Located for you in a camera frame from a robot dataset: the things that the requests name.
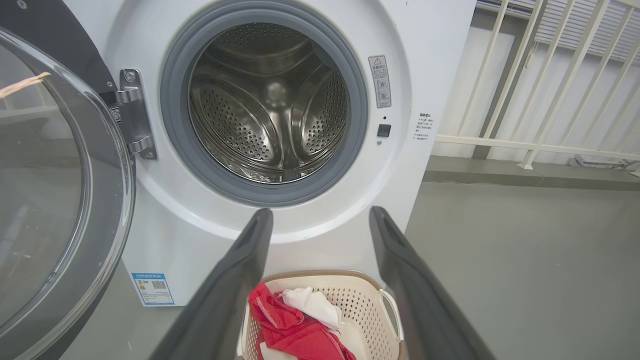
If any white slatted blind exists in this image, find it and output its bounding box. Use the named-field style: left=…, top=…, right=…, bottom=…
left=532, top=0, right=640, bottom=65

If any blue energy label sticker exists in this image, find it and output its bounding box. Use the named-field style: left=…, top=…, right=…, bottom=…
left=131, top=272, right=176, bottom=306

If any metal washer door hinge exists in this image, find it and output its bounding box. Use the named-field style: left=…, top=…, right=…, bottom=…
left=99, top=69, right=158, bottom=161

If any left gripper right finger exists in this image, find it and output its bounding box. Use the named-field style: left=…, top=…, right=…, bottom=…
left=368, top=206, right=497, bottom=360

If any cream perforated laundry basket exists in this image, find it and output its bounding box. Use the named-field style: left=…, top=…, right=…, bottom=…
left=237, top=270, right=407, bottom=360

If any stainless steel washer drum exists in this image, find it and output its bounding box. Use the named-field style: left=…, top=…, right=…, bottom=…
left=187, top=22, right=349, bottom=184

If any grey rubber door gasket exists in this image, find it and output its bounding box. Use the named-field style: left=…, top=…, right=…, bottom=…
left=160, top=2, right=369, bottom=208

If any black round glass washer door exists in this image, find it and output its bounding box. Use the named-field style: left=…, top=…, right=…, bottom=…
left=0, top=0, right=136, bottom=360

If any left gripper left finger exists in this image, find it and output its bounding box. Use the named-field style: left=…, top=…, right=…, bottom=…
left=149, top=208, right=274, bottom=360

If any red and white garment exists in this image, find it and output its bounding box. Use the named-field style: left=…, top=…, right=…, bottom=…
left=248, top=282, right=357, bottom=360

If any small printed text label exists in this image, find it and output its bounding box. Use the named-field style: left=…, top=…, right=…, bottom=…
left=414, top=112, right=435, bottom=142

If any grey warning sticker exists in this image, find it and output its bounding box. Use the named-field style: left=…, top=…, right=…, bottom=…
left=368, top=55, right=392, bottom=109

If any white front-load washing machine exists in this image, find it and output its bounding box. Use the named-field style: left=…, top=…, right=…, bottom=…
left=62, top=0, right=477, bottom=307

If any white metal railing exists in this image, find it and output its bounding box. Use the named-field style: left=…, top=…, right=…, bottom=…
left=432, top=0, right=640, bottom=176

